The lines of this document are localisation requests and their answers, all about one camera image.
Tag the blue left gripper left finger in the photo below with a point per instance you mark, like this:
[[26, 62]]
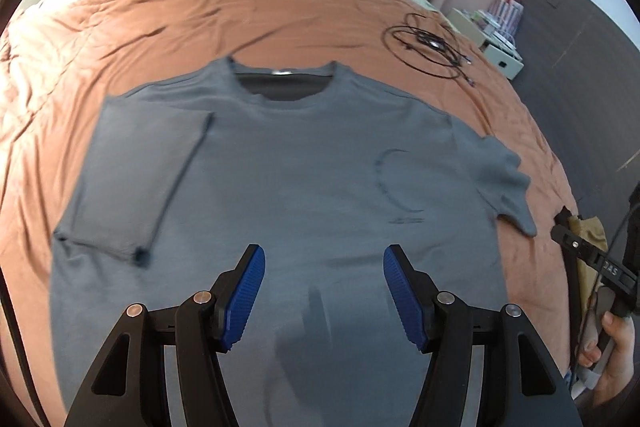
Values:
[[235, 292]]

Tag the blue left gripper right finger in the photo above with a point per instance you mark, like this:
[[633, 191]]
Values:
[[413, 294]]

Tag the grey t-shirt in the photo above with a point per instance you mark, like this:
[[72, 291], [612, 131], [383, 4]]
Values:
[[182, 175]]

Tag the white bedside cabinet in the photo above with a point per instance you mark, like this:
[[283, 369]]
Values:
[[497, 51]]

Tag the orange-brown bed blanket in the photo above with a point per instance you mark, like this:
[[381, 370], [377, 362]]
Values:
[[59, 61]]

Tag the pink wire rack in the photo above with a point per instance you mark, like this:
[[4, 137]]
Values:
[[508, 14]]

